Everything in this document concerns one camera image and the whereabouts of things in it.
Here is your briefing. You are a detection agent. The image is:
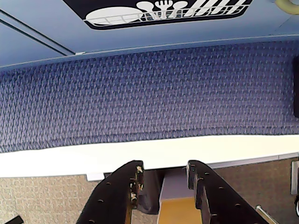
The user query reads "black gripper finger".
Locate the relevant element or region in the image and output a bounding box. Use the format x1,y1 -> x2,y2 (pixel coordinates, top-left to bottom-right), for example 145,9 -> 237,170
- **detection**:
187,160 -> 267,224
76,160 -> 145,224

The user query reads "yellow wooden block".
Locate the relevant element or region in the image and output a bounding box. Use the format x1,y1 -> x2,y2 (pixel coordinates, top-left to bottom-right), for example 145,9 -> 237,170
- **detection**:
157,174 -> 199,224

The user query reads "silver metal bolt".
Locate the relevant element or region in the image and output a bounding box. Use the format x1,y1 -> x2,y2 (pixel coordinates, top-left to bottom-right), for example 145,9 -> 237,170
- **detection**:
255,204 -> 271,220

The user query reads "small black flat object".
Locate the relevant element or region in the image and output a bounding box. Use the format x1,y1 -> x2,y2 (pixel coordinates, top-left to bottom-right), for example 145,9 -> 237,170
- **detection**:
8,215 -> 23,224

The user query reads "light blue toy kitchen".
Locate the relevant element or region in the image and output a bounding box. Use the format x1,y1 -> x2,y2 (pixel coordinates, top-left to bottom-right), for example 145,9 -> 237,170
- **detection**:
0,0 -> 299,68

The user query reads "white wall socket plate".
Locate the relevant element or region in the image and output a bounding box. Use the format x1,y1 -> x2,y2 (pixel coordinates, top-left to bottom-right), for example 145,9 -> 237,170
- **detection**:
290,160 -> 299,195

